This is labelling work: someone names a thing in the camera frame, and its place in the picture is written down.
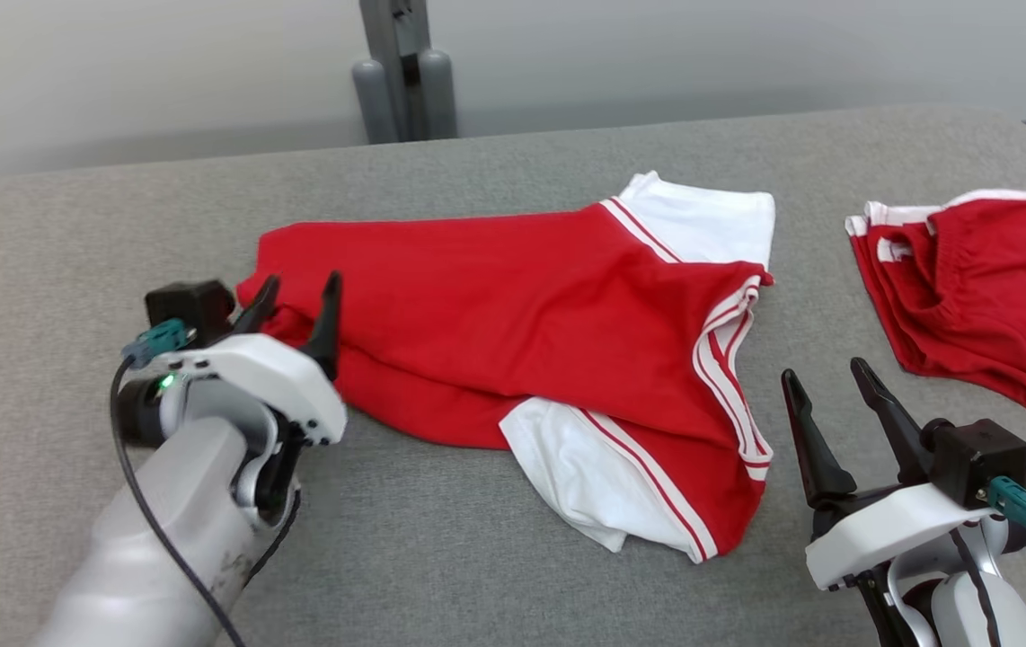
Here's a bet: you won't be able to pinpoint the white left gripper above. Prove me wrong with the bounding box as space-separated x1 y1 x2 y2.
157 271 349 523

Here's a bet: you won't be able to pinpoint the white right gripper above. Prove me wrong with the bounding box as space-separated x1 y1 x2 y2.
781 357 995 592

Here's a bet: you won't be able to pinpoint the red basketball jersey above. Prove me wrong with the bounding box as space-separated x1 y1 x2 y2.
235 170 777 565

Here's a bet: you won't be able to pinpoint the red shorts with white stripe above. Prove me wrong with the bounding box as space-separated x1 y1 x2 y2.
845 188 1026 411

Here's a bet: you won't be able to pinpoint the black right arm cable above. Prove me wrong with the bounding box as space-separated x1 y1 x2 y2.
949 476 1026 647

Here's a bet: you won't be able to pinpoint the grey metal frame post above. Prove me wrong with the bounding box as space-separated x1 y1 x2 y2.
358 0 434 144

